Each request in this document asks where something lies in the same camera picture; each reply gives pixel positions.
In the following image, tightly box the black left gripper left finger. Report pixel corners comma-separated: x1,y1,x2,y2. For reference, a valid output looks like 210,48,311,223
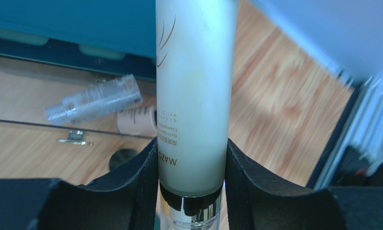
0,139,158,230

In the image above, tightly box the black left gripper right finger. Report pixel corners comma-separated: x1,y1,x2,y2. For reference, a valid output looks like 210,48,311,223
225,140,383,230

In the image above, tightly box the clear plastic bottle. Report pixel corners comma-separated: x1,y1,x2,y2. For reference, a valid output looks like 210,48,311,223
45,74,143,126

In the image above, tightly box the cream pump lotion bottle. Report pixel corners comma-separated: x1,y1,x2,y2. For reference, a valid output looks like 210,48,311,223
156,0,238,230

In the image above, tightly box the teal drawer organizer box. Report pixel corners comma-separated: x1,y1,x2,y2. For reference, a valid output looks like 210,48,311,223
0,0,156,81

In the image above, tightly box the gold lid cream jar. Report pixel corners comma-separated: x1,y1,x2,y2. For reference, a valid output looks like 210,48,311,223
108,149,138,171

